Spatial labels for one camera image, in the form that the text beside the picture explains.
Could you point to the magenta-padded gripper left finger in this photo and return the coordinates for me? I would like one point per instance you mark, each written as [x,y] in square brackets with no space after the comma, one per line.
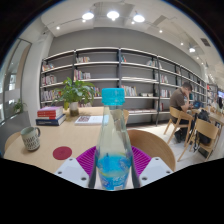
[71,170]

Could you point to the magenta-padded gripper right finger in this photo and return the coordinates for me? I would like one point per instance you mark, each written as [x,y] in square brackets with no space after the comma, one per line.
[154,170]

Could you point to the clear bottle with blue cap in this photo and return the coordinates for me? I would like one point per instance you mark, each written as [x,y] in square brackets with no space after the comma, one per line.
[113,143]

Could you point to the flat round red coaster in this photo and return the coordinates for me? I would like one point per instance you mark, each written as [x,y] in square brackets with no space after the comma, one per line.
[62,153]

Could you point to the round-backed wooden chair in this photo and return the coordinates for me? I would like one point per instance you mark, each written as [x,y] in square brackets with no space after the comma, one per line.
[126,115]
[153,143]
[11,141]

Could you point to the grey patterned mug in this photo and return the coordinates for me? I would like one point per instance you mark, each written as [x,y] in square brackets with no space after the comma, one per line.
[30,139]

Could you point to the dark blue book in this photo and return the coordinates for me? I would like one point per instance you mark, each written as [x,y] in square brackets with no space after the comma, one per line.
[50,122]

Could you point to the white open booklet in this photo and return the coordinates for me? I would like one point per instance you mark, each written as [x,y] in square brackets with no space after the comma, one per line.
[88,120]

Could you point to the red book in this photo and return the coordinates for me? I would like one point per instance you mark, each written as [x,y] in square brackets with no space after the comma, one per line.
[50,116]

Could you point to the slatted wooden chair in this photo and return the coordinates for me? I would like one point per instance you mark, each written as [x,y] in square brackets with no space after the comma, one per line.
[176,116]
[205,130]

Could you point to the pink book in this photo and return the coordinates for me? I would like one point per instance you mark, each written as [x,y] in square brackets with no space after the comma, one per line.
[50,109]

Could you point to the black backpack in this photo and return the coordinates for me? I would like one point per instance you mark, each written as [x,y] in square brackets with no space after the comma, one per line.
[201,118]

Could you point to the person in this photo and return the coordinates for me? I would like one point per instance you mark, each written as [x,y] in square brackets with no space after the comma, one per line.
[178,101]

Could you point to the green plant in white pot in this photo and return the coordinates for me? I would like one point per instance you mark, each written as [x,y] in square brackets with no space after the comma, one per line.
[76,93]

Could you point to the small potted plant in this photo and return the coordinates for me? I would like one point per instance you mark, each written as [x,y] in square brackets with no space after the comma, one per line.
[18,106]

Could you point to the grey shelf unit with books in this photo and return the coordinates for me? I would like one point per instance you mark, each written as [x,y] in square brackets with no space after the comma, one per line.
[140,71]

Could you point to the ceiling lights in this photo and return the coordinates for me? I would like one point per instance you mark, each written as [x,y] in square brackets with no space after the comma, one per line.
[113,15]

